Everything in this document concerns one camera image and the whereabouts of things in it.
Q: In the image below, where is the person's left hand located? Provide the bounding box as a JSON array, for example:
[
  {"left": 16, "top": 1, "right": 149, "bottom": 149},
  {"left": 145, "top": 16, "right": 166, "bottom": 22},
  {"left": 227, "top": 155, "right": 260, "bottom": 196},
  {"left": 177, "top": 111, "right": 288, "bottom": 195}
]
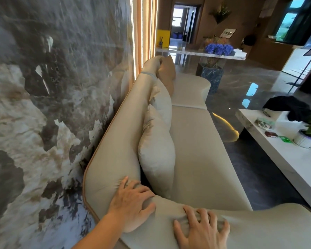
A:
[{"left": 107, "top": 176, "right": 157, "bottom": 233}]

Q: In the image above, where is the person's right hand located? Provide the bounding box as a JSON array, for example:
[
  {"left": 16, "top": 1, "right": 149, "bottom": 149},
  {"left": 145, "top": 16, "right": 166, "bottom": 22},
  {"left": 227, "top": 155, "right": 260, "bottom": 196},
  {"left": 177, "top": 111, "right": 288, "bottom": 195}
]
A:
[{"left": 173, "top": 205, "right": 230, "bottom": 249}]

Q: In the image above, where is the beige fabric sofa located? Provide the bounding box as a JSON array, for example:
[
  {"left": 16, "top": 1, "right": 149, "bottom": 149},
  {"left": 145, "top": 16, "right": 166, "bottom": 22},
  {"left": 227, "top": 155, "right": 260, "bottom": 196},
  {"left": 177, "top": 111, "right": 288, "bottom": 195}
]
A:
[{"left": 82, "top": 55, "right": 311, "bottom": 249}]

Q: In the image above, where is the person's left forearm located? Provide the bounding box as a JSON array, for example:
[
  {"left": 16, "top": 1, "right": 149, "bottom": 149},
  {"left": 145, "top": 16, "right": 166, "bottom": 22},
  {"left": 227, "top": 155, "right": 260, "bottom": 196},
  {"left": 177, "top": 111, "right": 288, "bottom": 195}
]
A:
[{"left": 72, "top": 211, "right": 129, "bottom": 249}]

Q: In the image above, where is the large beige cushion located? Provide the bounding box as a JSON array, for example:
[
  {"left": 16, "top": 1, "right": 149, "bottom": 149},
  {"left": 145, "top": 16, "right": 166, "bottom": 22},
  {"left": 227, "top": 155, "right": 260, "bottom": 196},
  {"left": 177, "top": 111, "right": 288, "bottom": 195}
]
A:
[{"left": 138, "top": 104, "right": 176, "bottom": 200}]

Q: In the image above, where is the small beige cushion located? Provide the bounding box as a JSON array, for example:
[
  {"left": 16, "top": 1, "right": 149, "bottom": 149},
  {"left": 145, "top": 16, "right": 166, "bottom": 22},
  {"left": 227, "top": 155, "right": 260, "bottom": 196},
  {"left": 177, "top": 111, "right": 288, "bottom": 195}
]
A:
[{"left": 149, "top": 78, "right": 173, "bottom": 127}]

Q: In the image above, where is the white coffee table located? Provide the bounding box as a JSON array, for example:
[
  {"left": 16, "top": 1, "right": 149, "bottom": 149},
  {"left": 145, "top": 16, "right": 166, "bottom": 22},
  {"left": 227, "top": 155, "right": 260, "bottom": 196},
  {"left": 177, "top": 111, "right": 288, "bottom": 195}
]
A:
[{"left": 235, "top": 108, "right": 311, "bottom": 217}]

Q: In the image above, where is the pale green glass ashtray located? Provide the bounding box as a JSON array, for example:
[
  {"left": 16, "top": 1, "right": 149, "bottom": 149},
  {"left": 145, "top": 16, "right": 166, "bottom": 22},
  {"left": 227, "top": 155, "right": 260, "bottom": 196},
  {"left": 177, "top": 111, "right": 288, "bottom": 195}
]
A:
[{"left": 254, "top": 118, "right": 276, "bottom": 131}]

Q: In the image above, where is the tan brown cushion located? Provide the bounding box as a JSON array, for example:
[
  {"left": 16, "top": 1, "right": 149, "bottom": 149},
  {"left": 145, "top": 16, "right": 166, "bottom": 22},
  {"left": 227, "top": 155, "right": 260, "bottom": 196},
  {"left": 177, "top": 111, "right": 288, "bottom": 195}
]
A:
[{"left": 156, "top": 55, "right": 176, "bottom": 97}]

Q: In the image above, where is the potted green plant white pot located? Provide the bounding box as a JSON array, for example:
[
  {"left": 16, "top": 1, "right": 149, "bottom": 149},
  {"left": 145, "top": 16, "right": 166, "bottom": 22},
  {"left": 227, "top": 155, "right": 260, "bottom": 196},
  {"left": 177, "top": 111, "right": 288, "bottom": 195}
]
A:
[{"left": 293, "top": 113, "right": 311, "bottom": 149}]

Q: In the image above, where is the marble console table blue base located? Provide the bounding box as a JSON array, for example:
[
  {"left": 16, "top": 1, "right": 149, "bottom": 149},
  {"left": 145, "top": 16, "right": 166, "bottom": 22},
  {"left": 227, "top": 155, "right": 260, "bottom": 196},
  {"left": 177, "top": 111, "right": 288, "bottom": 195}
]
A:
[{"left": 155, "top": 47, "right": 247, "bottom": 95}]

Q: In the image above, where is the black garment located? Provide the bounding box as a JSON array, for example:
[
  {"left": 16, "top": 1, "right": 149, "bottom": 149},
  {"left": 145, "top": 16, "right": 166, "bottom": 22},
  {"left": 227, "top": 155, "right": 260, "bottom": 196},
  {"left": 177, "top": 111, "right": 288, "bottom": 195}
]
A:
[{"left": 262, "top": 95, "right": 311, "bottom": 122}]

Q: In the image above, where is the yellow board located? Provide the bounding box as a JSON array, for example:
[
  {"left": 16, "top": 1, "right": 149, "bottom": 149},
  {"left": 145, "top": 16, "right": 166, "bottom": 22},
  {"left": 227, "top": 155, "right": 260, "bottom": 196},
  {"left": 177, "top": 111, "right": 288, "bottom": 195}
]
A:
[{"left": 156, "top": 29, "right": 171, "bottom": 48}]

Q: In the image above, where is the blue flower bouquet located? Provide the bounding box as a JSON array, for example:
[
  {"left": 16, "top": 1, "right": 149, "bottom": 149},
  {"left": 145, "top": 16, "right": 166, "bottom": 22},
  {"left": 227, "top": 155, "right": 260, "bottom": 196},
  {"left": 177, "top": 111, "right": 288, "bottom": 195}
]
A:
[{"left": 204, "top": 43, "right": 234, "bottom": 56}]

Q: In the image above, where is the orange dried flower bunch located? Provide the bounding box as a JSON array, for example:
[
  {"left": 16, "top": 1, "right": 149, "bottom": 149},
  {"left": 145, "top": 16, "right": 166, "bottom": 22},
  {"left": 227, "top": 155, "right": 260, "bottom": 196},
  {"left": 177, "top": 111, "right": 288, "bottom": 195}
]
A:
[{"left": 203, "top": 35, "right": 230, "bottom": 46}]

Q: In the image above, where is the brown wooden counter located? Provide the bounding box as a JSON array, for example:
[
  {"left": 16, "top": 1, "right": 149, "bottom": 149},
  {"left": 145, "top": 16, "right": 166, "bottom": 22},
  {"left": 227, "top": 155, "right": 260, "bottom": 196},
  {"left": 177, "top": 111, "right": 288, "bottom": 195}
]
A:
[{"left": 248, "top": 37, "right": 304, "bottom": 72}]

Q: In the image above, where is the white sign placard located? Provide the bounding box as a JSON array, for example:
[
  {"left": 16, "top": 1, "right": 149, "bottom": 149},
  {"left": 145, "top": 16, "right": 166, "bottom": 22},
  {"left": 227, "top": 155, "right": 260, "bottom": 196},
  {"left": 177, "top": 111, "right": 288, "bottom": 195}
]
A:
[{"left": 220, "top": 28, "right": 237, "bottom": 39}]

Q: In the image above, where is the black bag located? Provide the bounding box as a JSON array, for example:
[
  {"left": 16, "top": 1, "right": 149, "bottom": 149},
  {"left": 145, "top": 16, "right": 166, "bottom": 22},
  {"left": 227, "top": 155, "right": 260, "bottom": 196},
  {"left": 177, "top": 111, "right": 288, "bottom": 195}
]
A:
[{"left": 242, "top": 34, "right": 257, "bottom": 47}]

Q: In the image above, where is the black easel stand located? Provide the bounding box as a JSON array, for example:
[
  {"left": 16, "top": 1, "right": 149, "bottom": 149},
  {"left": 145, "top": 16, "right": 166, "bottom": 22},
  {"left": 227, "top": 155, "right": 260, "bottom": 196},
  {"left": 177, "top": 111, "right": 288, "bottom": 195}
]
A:
[{"left": 286, "top": 39, "right": 311, "bottom": 87}]

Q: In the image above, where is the large window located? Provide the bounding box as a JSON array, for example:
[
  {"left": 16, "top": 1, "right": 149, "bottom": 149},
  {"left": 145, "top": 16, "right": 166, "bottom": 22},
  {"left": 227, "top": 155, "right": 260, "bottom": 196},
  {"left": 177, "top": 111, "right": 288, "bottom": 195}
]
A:
[{"left": 272, "top": 0, "right": 311, "bottom": 44}]

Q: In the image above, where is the green wall plant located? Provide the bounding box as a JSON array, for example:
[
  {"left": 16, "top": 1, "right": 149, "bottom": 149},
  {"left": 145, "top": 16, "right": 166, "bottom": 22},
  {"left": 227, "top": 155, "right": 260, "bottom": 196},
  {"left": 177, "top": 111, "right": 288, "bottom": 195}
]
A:
[{"left": 209, "top": 2, "right": 233, "bottom": 25}]

